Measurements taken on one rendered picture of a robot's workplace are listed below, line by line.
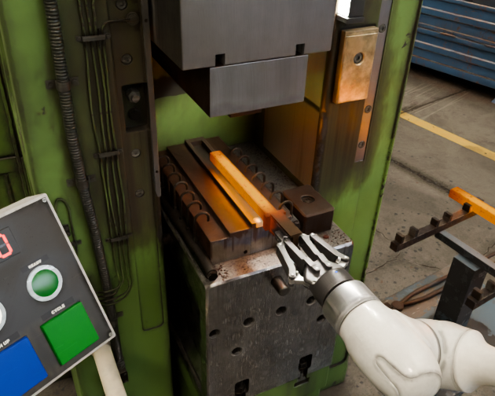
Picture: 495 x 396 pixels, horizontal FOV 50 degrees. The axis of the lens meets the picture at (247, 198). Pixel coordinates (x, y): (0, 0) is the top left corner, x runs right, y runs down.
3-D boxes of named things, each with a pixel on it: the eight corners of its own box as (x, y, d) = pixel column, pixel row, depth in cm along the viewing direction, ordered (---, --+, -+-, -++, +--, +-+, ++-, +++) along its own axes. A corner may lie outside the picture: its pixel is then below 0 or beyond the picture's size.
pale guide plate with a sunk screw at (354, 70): (367, 99, 128) (379, 27, 118) (336, 104, 124) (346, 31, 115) (362, 95, 129) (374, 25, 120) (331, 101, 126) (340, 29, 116)
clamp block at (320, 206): (332, 229, 129) (336, 208, 125) (302, 238, 125) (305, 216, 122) (307, 203, 137) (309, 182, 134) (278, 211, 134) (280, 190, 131)
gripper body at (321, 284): (318, 320, 93) (291, 285, 99) (358, 305, 96) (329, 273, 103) (324, 288, 88) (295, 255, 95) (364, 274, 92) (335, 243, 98)
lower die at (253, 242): (289, 242, 124) (292, 213, 119) (210, 265, 116) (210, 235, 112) (218, 159, 155) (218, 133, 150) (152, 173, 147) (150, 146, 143)
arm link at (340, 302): (378, 329, 92) (357, 306, 97) (388, 292, 87) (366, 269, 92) (335, 346, 89) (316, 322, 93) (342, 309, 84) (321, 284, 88)
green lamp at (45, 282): (64, 295, 86) (59, 274, 84) (33, 302, 85) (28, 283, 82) (60, 282, 89) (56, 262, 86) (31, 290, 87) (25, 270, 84)
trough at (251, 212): (273, 223, 118) (273, 218, 117) (251, 229, 116) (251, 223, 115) (202, 141, 149) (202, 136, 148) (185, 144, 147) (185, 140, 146)
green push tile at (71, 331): (100, 338, 91) (81, 301, 89) (62, 365, 85) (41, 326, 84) (95, 337, 92) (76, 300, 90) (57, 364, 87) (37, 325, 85)
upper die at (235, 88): (303, 101, 104) (309, 54, 99) (210, 118, 96) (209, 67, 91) (218, 38, 135) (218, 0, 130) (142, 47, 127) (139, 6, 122)
